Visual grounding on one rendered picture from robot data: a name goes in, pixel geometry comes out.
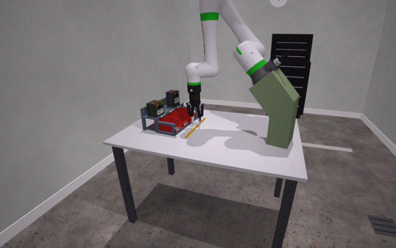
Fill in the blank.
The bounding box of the red open bin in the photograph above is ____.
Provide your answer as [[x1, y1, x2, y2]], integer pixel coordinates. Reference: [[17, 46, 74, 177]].
[[165, 111, 189, 127], [174, 107, 191, 122], [159, 116, 182, 132]]

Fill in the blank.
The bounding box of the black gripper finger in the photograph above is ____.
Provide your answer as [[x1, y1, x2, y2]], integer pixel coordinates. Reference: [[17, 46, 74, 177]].
[[195, 102, 204, 126], [186, 102, 194, 126]]

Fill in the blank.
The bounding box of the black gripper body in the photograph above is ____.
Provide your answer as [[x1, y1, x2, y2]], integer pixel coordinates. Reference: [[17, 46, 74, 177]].
[[189, 93, 201, 107]]

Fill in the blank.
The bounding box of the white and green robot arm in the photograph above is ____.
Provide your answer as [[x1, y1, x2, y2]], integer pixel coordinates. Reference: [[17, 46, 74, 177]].
[[185, 0, 289, 93]]

